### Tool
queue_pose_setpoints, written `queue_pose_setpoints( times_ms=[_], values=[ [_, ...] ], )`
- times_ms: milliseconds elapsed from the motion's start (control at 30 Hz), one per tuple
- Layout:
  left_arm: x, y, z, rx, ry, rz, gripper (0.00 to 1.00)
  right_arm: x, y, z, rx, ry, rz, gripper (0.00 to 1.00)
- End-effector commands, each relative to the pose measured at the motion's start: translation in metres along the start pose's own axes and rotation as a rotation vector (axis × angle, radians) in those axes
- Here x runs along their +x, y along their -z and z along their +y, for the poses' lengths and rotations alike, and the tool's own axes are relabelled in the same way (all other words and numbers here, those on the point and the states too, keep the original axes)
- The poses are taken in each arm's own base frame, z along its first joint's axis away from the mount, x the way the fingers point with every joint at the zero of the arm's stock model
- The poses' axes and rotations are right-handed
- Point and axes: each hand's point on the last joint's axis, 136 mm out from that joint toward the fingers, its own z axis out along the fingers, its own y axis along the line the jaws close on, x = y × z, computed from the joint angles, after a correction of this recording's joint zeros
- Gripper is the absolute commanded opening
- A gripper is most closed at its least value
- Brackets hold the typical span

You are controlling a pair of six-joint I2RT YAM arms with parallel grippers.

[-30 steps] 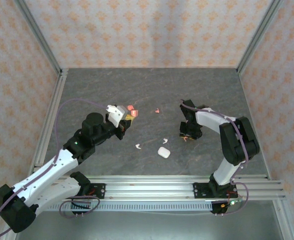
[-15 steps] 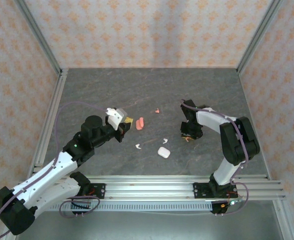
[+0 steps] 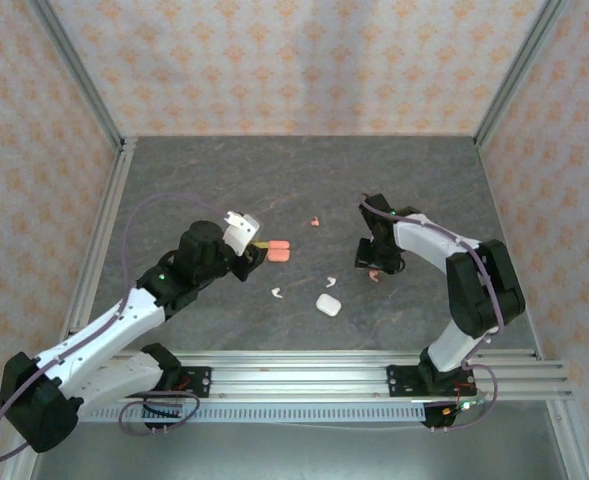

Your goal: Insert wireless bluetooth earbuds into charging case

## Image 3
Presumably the aluminium side rail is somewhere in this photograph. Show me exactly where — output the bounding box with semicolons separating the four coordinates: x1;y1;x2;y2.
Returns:
61;138;138;346

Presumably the slotted grey cable duct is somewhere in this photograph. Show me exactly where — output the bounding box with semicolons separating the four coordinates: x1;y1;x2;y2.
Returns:
78;403;428;425

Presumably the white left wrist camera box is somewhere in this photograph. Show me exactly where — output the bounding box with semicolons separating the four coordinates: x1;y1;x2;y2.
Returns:
222;210;265;259

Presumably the purple cable loop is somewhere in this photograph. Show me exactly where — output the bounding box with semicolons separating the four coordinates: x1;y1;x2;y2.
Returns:
431;362;499;434
118;390;201;435

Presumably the white earbud charging case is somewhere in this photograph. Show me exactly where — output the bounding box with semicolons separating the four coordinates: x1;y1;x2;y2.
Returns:
315;293;341;317

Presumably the small circuit board with wires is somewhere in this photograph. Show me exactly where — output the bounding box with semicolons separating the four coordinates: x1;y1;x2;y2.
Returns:
441;382;490;416

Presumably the wide aluminium mounting rail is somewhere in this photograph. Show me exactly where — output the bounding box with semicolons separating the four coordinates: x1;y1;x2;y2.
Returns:
108;349;574;401

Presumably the aluminium frame corner post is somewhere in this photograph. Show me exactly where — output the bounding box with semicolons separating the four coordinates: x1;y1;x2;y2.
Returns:
473;0;565;146
31;0;128;151

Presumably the grey metal lower panel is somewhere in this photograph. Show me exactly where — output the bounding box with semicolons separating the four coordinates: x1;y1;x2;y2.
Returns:
28;419;575;480

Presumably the pink earbud charging case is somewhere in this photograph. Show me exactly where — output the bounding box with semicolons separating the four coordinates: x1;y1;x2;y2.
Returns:
266;239;291;264

